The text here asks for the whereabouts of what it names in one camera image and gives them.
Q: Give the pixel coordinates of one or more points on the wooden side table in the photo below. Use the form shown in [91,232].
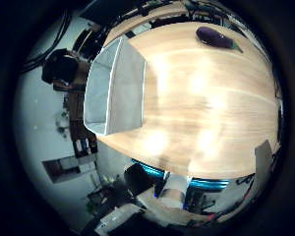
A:
[147,16]

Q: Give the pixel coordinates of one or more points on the blue metal table rail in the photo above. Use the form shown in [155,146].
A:
[206,183]

